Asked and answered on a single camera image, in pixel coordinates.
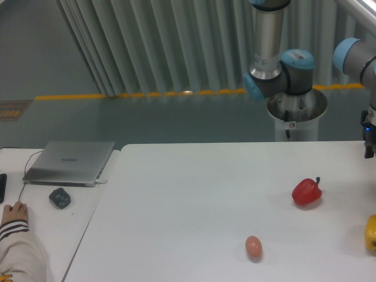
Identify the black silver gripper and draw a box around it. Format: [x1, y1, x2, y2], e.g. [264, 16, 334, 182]
[360, 107, 375, 159]

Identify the yellow bell pepper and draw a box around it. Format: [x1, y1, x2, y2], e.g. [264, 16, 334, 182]
[364, 214, 376, 251]

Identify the striped cream sleeve forearm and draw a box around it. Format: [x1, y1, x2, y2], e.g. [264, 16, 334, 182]
[1, 220, 47, 281]

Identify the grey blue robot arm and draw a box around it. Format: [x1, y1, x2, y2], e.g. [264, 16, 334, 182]
[243, 1, 375, 159]

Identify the red bell pepper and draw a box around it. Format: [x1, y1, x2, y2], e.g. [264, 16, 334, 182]
[291, 177, 322, 206]

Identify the person's hand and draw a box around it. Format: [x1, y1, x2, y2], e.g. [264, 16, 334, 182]
[1, 202, 29, 225]

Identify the brown egg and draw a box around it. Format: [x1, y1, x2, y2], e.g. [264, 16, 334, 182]
[245, 236, 263, 259]

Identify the grey pleated curtain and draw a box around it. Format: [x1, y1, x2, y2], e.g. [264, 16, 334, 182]
[58, 1, 375, 97]

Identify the silver laptop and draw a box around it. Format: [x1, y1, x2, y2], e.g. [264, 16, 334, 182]
[23, 141, 115, 187]

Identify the black phone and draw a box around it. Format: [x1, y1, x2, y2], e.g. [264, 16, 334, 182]
[0, 173, 7, 204]

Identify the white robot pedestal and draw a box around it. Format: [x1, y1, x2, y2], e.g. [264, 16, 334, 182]
[267, 89, 328, 142]

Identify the black pedestal cable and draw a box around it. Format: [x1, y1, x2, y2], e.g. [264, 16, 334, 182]
[283, 110, 291, 142]

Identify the white laptop cable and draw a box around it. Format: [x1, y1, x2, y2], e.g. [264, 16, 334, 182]
[94, 149, 121, 186]

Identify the grey mouse cable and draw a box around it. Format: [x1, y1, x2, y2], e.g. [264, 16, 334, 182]
[18, 149, 45, 203]

